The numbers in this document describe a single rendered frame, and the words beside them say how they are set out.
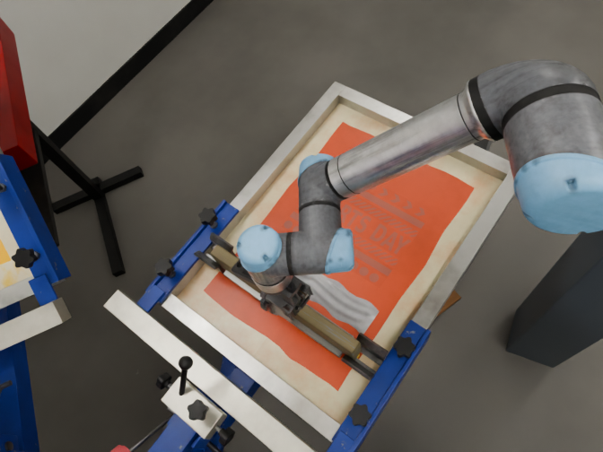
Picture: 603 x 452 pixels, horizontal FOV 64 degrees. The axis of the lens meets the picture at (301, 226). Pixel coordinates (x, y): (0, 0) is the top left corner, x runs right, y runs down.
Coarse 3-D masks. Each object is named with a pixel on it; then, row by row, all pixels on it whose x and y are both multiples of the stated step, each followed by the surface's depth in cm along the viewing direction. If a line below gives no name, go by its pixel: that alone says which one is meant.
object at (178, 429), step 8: (176, 416) 101; (176, 424) 100; (184, 424) 100; (168, 432) 99; (176, 432) 99; (184, 432) 99; (192, 432) 99; (160, 440) 99; (168, 440) 99; (176, 440) 98; (184, 440) 98; (192, 440) 99; (152, 448) 98; (160, 448) 98; (168, 448) 98; (176, 448) 98; (184, 448) 98; (192, 448) 101
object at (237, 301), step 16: (352, 128) 137; (336, 144) 135; (352, 144) 134; (288, 192) 131; (272, 208) 129; (288, 208) 128; (272, 224) 127; (208, 288) 122; (224, 288) 121; (240, 288) 120; (224, 304) 119; (240, 304) 118; (256, 304) 118; (240, 320) 117; (256, 320) 116; (272, 320) 115
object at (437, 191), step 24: (432, 168) 127; (408, 192) 125; (432, 192) 124; (456, 192) 123; (432, 216) 121; (432, 240) 118; (408, 264) 117; (360, 288) 116; (384, 288) 115; (384, 312) 112; (288, 336) 113; (312, 360) 110; (336, 360) 109; (336, 384) 107
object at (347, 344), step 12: (216, 252) 114; (228, 252) 114; (228, 264) 112; (252, 288) 115; (300, 312) 104; (312, 312) 104; (312, 324) 103; (324, 324) 102; (324, 336) 104; (336, 336) 101; (348, 336) 101; (348, 348) 100; (360, 348) 103
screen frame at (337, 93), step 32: (352, 96) 137; (288, 160) 134; (480, 160) 122; (256, 192) 128; (512, 192) 117; (480, 224) 115; (448, 288) 109; (192, 320) 115; (416, 320) 107; (224, 352) 110; (320, 416) 101
